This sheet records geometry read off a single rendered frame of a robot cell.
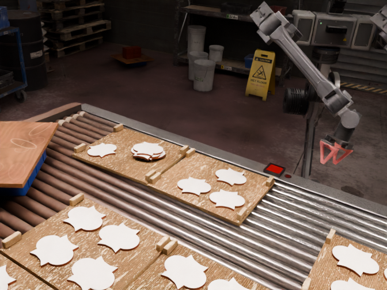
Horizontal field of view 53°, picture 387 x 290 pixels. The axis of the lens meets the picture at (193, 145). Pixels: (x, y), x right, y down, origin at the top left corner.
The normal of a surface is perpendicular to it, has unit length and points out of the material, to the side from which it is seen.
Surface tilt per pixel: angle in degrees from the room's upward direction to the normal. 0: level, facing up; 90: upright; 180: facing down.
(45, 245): 0
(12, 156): 0
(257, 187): 0
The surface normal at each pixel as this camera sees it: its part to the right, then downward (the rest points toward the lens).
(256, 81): -0.46, 0.18
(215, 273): 0.06, -0.88
